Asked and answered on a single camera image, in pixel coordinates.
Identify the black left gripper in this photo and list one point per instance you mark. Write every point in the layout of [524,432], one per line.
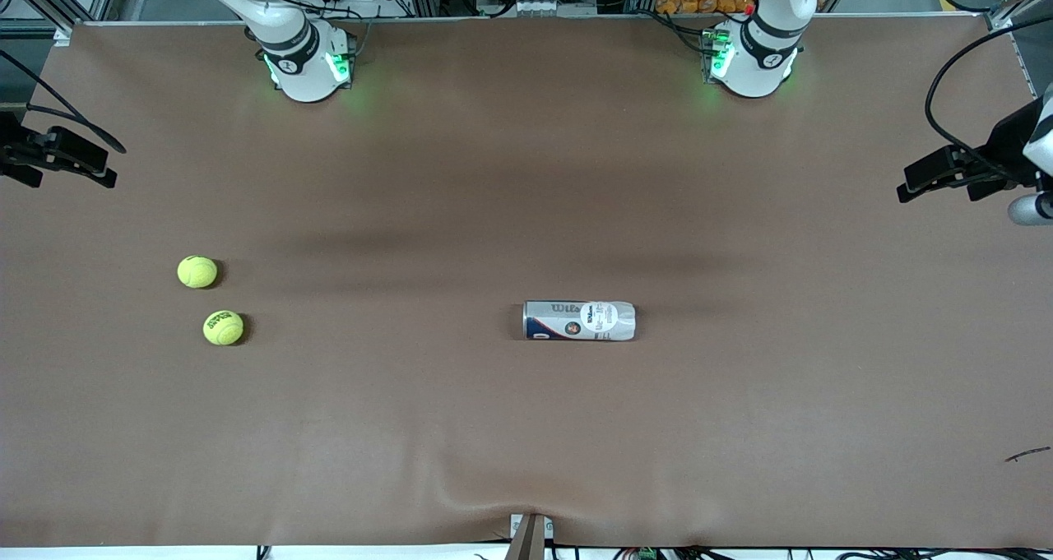
[1008,142]

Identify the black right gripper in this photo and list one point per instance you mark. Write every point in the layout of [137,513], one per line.
[18,150]

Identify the plain yellow tennis ball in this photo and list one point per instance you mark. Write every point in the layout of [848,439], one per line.
[197,271]

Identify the yellow tennis ball black print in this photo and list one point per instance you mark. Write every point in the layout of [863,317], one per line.
[223,327]

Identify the clear Wilson tennis ball can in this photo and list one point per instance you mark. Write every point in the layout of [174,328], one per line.
[578,321]

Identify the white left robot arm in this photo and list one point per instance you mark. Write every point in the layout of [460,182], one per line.
[753,67]

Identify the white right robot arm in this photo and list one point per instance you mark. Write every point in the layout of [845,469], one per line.
[304,58]

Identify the small dark twig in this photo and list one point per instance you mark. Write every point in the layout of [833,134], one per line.
[1028,454]

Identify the green terminal connector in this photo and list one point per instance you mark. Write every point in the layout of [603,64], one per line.
[647,553]

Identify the brown table mat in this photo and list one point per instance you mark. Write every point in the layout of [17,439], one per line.
[526,428]

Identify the metal table edge bracket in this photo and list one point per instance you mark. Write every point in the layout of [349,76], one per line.
[531,537]

